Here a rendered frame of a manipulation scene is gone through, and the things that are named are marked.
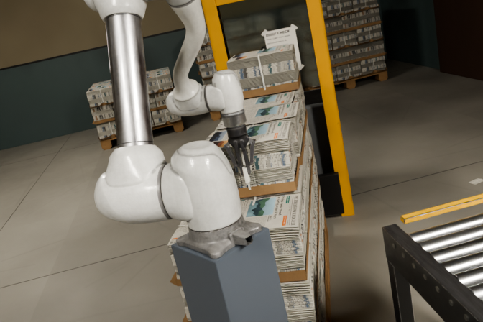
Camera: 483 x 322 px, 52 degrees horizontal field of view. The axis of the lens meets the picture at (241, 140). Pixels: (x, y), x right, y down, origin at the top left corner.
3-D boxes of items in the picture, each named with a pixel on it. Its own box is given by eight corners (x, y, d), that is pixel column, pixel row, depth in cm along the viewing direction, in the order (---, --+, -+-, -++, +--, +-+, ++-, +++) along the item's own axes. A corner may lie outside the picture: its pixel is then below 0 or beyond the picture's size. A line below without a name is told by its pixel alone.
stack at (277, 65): (268, 264, 313) (224, 62, 277) (272, 240, 341) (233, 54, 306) (330, 257, 305) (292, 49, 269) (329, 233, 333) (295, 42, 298)
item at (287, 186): (258, 195, 203) (256, 186, 202) (266, 169, 230) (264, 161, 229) (297, 190, 200) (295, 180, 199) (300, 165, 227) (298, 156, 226)
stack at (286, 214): (239, 416, 204) (192, 236, 181) (268, 263, 313) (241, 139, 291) (335, 412, 196) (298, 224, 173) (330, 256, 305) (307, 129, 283)
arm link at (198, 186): (236, 229, 128) (218, 149, 122) (171, 236, 132) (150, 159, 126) (247, 202, 143) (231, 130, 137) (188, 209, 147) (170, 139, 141)
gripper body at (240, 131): (247, 120, 192) (252, 143, 194) (226, 123, 193) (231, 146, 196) (244, 126, 185) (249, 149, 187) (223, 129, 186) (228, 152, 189)
